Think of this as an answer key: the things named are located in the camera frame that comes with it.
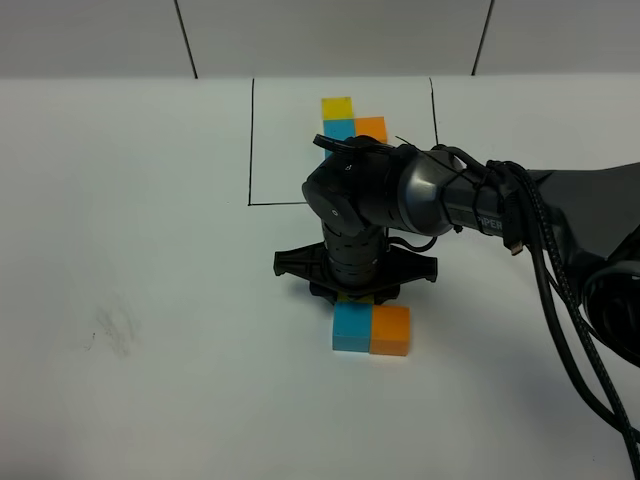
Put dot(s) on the yellow template block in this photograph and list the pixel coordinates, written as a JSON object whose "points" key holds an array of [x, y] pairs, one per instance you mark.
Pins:
{"points": [[337, 108]]}

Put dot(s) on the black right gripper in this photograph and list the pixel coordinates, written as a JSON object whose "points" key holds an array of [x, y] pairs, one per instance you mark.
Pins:
{"points": [[369, 263]]}

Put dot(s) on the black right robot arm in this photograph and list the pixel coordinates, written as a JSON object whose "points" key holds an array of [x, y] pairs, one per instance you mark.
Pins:
{"points": [[365, 188]]}

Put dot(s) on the orange template block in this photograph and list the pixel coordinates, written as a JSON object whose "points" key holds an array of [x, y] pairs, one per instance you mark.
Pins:
{"points": [[374, 127]]}

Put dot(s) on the blue template block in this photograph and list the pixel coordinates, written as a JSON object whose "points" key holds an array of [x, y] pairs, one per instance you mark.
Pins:
{"points": [[339, 129]]}

